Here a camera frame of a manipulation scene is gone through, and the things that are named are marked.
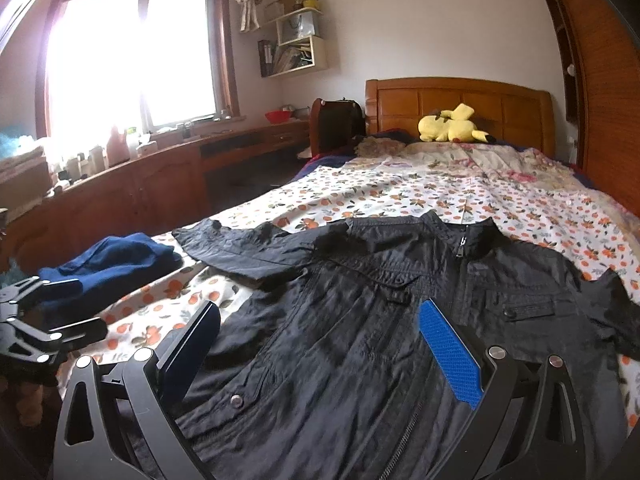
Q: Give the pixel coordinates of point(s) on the window with red frame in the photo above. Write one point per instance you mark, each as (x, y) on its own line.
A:
(121, 63)

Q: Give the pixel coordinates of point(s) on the red bowl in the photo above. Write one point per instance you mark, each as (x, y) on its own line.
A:
(277, 117)

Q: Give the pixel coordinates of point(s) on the wooden slatted wardrobe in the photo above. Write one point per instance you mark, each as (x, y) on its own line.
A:
(600, 64)

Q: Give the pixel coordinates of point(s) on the long wooden window cabinet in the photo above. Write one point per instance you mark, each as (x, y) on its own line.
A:
(156, 193)

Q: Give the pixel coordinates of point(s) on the dark wooden chair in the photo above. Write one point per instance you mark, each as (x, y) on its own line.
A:
(334, 125)

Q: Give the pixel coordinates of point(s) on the white wall shelf unit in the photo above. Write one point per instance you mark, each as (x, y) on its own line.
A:
(296, 45)

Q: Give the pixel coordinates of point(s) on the folded navy blue garment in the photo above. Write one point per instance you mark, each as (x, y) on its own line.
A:
(107, 271)

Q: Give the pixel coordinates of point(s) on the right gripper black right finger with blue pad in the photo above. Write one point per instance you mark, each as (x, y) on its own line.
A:
(525, 422)

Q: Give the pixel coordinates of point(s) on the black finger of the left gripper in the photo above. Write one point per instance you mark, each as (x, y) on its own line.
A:
(25, 344)
(23, 295)

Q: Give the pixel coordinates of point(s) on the pale floral quilt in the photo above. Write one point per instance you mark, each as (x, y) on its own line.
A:
(496, 161)

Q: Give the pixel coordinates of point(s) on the yellow Pikachu plush toy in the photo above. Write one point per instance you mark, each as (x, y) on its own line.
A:
(454, 126)

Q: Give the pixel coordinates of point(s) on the pink bottle on sill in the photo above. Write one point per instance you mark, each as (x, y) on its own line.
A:
(117, 150)

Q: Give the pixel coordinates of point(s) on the black zip jacket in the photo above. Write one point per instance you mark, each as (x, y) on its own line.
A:
(323, 373)

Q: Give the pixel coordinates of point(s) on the floral orange bed sheet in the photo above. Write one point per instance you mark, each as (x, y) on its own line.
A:
(585, 226)

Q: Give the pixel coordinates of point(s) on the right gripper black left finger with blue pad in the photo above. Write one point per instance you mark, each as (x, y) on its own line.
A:
(108, 408)

